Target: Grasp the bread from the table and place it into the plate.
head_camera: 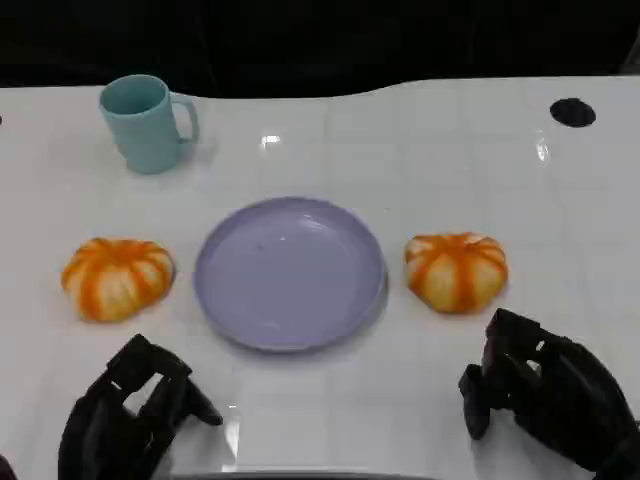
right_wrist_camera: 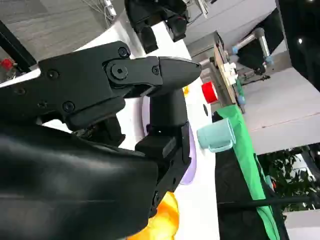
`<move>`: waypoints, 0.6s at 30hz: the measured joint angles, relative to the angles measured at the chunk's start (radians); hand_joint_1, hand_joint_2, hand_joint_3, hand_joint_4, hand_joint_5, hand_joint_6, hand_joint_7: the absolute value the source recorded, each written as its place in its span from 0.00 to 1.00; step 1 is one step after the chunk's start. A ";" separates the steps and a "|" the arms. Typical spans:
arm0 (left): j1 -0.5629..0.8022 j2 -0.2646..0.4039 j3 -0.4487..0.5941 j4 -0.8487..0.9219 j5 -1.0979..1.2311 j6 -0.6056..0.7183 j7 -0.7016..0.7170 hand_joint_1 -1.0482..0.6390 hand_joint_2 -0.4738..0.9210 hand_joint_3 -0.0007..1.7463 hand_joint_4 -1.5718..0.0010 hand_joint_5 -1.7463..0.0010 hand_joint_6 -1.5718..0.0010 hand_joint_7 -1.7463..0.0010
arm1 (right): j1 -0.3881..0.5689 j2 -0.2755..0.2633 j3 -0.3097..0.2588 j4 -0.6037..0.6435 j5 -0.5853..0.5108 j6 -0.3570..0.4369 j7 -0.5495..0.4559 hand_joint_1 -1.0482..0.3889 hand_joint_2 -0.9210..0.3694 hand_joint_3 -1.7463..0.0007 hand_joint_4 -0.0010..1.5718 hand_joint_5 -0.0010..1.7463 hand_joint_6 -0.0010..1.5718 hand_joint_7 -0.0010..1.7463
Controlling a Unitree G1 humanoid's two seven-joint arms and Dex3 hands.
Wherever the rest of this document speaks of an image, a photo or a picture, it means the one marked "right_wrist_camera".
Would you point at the green cloth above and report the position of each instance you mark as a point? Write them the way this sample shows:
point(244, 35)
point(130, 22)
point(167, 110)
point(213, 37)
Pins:
point(247, 175)

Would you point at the black pole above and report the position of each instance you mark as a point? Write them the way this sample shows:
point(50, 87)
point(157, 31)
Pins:
point(262, 202)

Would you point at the black frame beam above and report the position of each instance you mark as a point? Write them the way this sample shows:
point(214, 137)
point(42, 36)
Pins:
point(17, 47)

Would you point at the red background object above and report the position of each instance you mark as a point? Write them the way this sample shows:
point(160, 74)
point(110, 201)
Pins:
point(5, 65)

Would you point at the orange white toy bread roll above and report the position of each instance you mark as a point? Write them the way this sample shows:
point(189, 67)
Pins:
point(165, 220)
point(186, 91)

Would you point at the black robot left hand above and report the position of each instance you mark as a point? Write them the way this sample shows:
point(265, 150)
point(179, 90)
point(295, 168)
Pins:
point(150, 10)

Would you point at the white power strip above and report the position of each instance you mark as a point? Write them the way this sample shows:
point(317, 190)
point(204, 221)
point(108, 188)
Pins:
point(109, 8)

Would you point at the pale green mug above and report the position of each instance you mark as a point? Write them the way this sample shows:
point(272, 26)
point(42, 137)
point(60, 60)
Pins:
point(215, 133)

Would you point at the lilac plate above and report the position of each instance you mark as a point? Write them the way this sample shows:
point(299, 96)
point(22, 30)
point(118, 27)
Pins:
point(192, 165)

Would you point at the green leafy plant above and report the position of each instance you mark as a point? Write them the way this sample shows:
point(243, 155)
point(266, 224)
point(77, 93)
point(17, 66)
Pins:
point(287, 175)

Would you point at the wooden workbench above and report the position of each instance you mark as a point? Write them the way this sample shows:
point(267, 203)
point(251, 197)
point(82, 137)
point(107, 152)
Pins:
point(225, 82)

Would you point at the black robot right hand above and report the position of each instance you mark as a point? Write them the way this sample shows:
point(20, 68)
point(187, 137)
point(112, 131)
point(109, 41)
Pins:
point(62, 175)

